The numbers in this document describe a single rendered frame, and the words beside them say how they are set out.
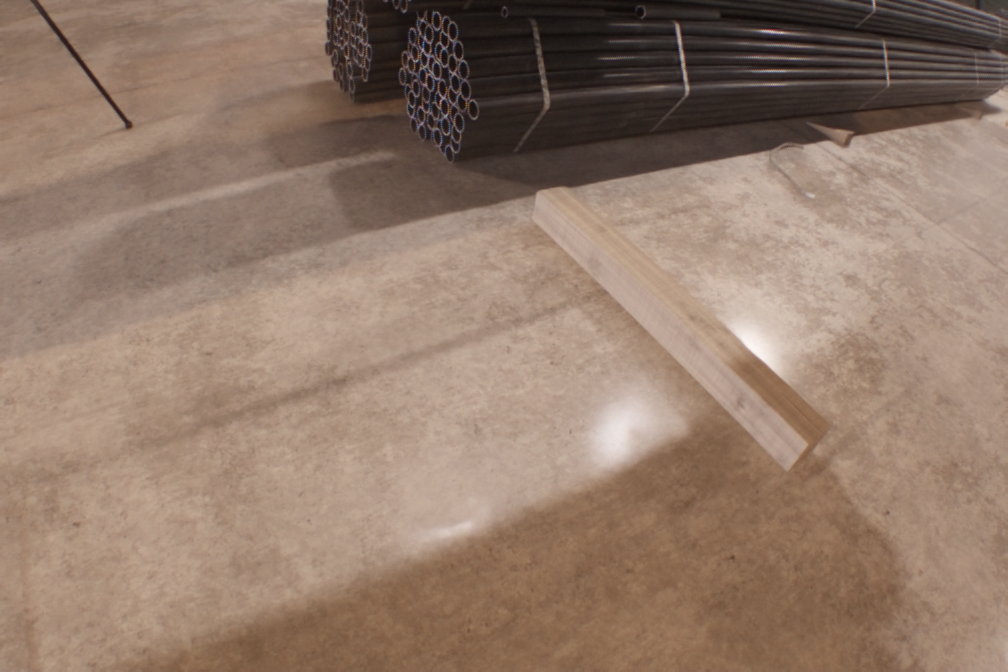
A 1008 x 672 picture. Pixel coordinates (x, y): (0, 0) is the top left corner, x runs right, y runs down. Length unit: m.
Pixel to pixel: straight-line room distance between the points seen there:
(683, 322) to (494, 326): 0.43
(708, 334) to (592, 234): 0.42
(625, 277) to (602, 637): 0.87
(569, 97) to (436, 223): 0.59
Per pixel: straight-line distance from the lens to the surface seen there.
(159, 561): 1.14
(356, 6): 2.40
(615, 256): 1.55
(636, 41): 2.20
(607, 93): 2.07
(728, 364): 1.37
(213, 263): 1.65
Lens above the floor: 0.97
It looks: 39 degrees down
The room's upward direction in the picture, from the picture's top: 9 degrees clockwise
